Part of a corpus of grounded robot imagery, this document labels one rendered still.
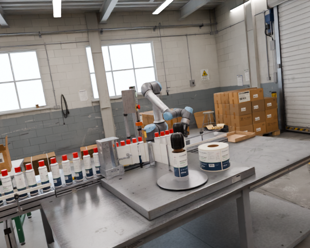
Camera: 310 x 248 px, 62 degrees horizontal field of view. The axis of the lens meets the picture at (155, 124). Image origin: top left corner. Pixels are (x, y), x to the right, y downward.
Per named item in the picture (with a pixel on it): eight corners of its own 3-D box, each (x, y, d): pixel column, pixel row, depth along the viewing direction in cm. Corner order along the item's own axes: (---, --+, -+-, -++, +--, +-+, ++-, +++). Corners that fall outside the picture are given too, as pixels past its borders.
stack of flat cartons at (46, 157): (25, 177, 524) (22, 163, 520) (26, 171, 573) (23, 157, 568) (58, 170, 550) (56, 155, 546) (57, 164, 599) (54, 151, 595)
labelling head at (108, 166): (107, 178, 178) (100, 142, 174) (100, 174, 189) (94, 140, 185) (124, 172, 185) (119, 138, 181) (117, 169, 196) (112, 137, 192)
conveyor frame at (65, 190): (56, 197, 170) (54, 190, 170) (52, 193, 180) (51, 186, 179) (228, 142, 254) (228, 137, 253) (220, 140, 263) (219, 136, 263)
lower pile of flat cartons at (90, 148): (81, 159, 613) (79, 151, 610) (80, 155, 664) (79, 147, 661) (108, 154, 631) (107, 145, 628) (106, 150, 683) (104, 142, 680)
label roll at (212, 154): (221, 160, 185) (219, 140, 183) (236, 167, 166) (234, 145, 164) (195, 165, 181) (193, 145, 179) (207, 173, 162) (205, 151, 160)
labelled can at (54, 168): (55, 188, 172) (49, 159, 170) (53, 186, 177) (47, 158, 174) (63, 186, 175) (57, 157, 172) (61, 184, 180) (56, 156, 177)
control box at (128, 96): (124, 114, 204) (120, 90, 201) (127, 111, 221) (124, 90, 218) (137, 112, 203) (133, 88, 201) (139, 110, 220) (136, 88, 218)
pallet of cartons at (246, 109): (239, 145, 545) (234, 92, 529) (215, 140, 623) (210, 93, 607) (281, 135, 589) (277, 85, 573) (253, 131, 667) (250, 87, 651)
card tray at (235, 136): (235, 142, 249) (235, 139, 248) (216, 139, 271) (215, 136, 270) (255, 136, 264) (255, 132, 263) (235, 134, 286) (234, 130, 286)
